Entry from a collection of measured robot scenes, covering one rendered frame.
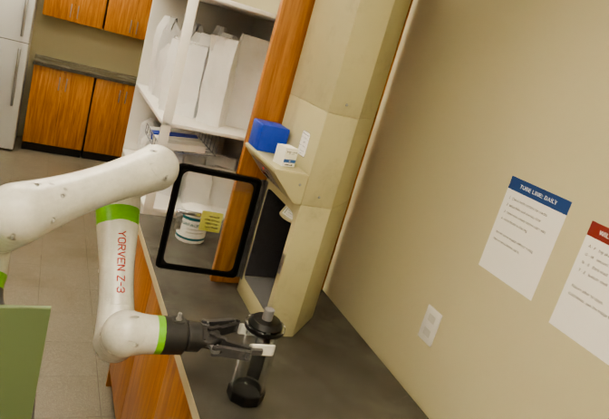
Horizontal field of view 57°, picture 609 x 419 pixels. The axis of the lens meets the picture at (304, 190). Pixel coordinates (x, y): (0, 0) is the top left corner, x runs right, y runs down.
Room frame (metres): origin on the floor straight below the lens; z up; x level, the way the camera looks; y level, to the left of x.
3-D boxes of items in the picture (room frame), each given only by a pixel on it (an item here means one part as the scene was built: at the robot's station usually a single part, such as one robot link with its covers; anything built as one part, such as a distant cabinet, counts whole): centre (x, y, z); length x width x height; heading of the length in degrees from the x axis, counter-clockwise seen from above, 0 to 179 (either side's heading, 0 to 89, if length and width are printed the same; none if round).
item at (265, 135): (1.88, 0.17, 1.55); 0.10 x 0.10 x 0.09; 27
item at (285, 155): (1.72, 0.09, 1.54); 0.05 x 0.05 x 0.06; 43
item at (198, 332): (1.26, 0.14, 1.12); 0.09 x 0.08 x 0.07; 117
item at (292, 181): (1.79, 0.12, 1.46); 0.32 x 0.11 x 0.10; 27
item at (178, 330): (1.23, 0.21, 1.13); 0.09 x 0.06 x 0.12; 27
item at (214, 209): (1.89, 0.30, 1.19); 0.30 x 0.01 x 0.40; 110
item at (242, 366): (1.33, 0.00, 1.06); 0.11 x 0.11 x 0.21
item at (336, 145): (1.87, -0.04, 1.32); 0.32 x 0.25 x 0.77; 27
